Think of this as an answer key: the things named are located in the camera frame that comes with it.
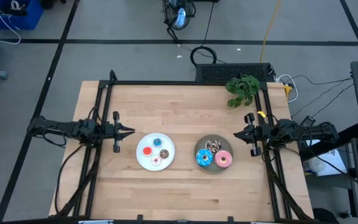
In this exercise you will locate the small white sprinkled donut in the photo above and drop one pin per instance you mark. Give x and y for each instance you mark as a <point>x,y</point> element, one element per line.
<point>153,161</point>

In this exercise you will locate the white round plate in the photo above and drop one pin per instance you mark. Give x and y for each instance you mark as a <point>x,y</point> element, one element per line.
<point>168,141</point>

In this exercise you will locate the black floor fan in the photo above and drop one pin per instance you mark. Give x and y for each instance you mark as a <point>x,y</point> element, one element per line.
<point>179,15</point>

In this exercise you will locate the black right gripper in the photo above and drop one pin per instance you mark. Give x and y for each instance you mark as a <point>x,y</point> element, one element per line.
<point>261,133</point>

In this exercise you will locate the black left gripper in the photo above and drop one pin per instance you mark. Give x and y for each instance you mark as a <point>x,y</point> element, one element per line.
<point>110,130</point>

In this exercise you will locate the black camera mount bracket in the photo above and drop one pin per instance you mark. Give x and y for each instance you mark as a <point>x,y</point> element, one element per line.
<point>230,219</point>
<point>140,218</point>

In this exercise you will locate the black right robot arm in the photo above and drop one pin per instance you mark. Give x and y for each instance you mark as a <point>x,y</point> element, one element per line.
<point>306,130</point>

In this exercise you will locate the large chocolate frosted donut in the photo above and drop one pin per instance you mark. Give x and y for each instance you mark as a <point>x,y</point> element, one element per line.
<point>209,143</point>

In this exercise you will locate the black computer tower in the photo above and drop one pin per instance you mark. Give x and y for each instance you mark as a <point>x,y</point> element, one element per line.
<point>232,72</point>

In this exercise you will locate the blue plastic bin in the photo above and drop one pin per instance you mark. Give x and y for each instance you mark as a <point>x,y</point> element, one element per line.
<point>26,18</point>

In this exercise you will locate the small red frosted donut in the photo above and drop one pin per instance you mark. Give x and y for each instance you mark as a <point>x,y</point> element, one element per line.
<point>145,151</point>

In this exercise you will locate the large blue frosted donut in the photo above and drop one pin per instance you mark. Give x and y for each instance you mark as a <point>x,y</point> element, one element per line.
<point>199,158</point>

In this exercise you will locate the yellow tag on arm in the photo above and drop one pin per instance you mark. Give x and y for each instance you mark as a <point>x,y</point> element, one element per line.
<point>261,114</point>

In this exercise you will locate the grey round plate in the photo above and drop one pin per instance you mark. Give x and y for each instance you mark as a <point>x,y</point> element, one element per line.
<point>200,141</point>

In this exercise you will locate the yellow power plug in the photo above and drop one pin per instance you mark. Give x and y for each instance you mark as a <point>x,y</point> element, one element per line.
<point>287,90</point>

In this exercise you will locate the white round roll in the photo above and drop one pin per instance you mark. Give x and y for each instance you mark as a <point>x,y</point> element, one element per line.
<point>317,165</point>

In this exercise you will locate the small chocolate frosted donut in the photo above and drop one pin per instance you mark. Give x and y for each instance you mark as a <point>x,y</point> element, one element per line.
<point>161,154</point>

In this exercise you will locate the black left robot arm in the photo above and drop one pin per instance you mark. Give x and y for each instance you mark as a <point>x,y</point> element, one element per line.
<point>64,128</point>

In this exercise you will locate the green potted plant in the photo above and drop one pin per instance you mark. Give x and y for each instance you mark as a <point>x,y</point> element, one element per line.
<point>242,88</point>

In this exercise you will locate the white paper sheet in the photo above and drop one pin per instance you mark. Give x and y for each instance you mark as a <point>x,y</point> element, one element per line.
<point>331,165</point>

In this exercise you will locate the black aluminium table frame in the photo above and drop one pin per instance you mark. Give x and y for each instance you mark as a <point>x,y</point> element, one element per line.
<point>166,82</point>

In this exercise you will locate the large pink frosted donut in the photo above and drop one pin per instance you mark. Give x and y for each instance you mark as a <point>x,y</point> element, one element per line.
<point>219,161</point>

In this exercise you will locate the small blue frosted donut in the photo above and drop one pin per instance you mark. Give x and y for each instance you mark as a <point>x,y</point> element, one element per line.
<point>155,142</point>

